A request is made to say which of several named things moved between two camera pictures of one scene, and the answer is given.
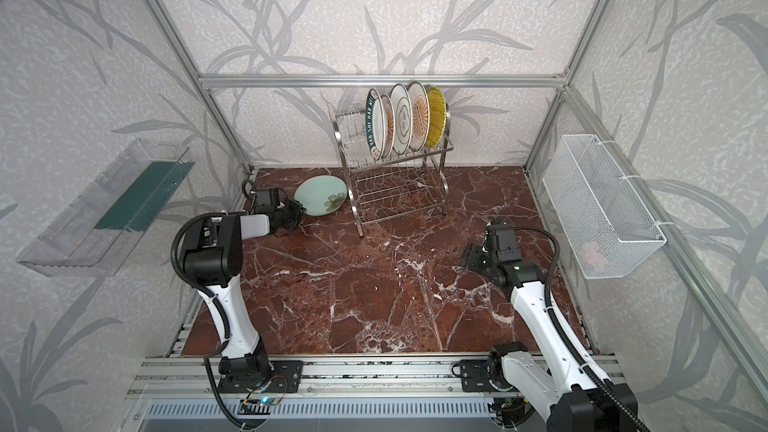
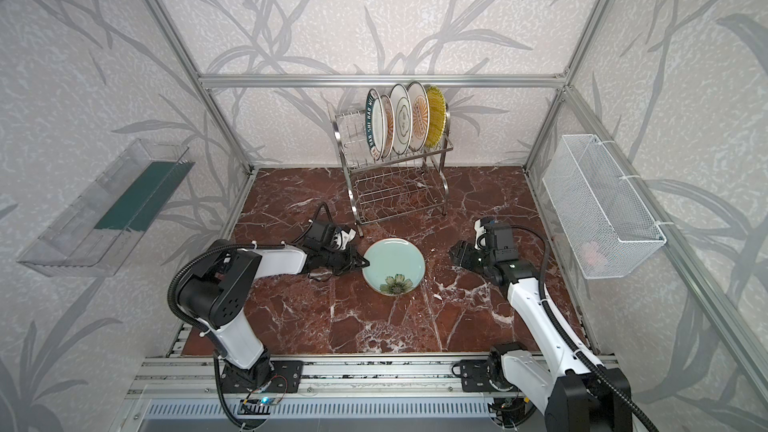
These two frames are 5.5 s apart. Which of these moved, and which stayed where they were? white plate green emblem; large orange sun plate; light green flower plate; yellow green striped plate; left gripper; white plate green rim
Moved: left gripper; light green flower plate
Stayed: large orange sun plate; white plate green rim; white plate green emblem; yellow green striped plate
